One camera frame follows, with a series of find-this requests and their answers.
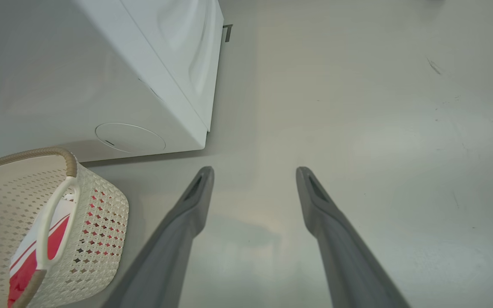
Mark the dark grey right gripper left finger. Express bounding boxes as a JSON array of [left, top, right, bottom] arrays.
[[101, 166, 215, 308]]

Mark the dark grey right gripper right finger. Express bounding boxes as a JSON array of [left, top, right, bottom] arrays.
[[296, 166, 410, 308]]

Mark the red and white garment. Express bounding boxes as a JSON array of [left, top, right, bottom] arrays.
[[8, 195, 110, 308]]

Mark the white front-load washing machine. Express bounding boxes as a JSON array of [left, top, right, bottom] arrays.
[[0, 0, 224, 163]]

